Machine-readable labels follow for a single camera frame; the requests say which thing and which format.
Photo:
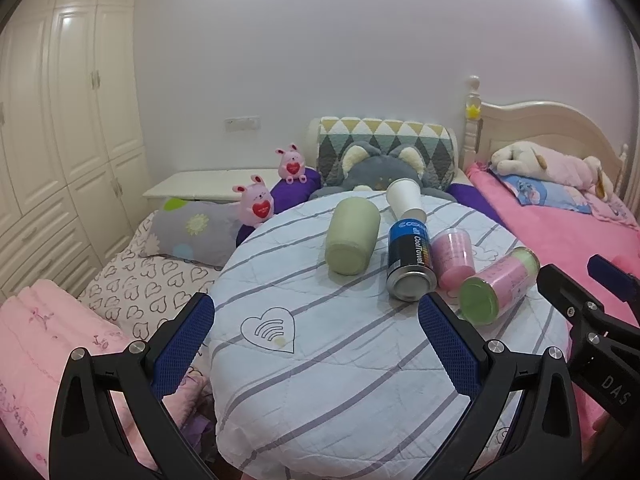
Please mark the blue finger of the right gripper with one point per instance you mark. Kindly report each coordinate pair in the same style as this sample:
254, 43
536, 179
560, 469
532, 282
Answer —
623, 285

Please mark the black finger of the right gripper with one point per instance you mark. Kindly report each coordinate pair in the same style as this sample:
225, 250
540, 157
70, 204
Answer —
604, 351

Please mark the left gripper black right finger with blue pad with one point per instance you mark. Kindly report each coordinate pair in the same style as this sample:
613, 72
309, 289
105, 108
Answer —
543, 439

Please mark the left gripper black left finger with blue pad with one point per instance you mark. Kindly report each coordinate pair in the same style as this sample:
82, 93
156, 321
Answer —
87, 439

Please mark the blue black metal cup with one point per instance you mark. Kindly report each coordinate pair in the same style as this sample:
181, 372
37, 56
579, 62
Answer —
410, 272

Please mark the pink clear plastic cup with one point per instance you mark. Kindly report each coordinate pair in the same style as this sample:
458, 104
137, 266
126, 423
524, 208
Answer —
453, 259

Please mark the white paper cup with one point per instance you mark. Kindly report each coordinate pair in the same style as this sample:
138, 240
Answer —
405, 199

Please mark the green ceramic cup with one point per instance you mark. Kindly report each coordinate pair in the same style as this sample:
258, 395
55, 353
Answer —
352, 236

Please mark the pink bed blanket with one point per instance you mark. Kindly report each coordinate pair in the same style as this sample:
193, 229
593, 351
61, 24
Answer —
562, 237

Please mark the blue cartoon pillow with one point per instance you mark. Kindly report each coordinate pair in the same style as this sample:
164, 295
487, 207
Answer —
534, 192

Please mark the pink folded quilt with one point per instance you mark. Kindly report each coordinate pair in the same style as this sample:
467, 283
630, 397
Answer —
40, 326

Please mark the pink can green lid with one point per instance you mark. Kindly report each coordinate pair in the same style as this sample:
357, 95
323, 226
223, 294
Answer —
491, 293

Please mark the white pink plush dog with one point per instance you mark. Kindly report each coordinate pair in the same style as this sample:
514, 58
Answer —
531, 160

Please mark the heart pattern bed sheet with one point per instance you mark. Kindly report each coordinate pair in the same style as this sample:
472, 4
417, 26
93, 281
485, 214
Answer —
139, 294

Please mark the cream wooden headboard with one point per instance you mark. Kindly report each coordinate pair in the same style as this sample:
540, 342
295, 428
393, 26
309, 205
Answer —
551, 124

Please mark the grey flower pillow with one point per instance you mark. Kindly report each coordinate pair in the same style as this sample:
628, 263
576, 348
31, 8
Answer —
194, 231

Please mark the cream wardrobe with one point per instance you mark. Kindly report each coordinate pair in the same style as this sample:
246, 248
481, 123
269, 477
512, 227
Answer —
73, 165

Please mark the grey plush cat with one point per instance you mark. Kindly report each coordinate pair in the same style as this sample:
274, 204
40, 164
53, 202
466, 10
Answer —
363, 167

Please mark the white bedside table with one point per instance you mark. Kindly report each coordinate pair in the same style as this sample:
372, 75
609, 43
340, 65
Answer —
211, 185

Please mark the pink bunny plush front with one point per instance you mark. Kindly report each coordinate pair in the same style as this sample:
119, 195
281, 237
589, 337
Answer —
256, 204

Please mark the pink bunny plush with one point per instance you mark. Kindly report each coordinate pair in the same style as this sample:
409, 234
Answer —
256, 204
292, 165

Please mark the purple cushion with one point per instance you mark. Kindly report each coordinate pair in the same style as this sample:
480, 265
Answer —
285, 197

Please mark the triangle pattern bolster pillow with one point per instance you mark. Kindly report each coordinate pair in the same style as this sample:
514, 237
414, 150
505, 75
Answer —
328, 137

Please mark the pink bunny plush rear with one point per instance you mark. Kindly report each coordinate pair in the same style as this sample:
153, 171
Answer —
292, 165

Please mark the white wall socket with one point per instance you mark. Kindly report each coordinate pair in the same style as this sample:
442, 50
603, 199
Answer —
246, 123

